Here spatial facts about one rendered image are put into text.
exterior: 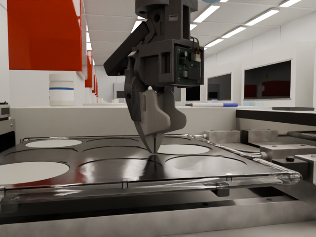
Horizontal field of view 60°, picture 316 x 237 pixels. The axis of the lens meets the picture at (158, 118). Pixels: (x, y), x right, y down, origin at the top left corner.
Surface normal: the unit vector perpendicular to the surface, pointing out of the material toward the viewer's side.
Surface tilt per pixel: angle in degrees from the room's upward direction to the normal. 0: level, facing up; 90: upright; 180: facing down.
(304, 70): 90
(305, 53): 90
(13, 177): 0
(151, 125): 93
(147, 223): 90
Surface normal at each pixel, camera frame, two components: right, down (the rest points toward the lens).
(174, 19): -0.67, 0.04
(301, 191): -0.98, 0.01
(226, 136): 0.20, 0.06
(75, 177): 0.00, -1.00
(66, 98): 0.61, 0.04
